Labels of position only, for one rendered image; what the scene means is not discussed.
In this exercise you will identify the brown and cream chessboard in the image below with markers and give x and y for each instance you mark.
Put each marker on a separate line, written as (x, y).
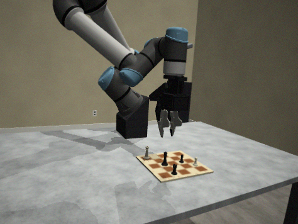
(184, 170)

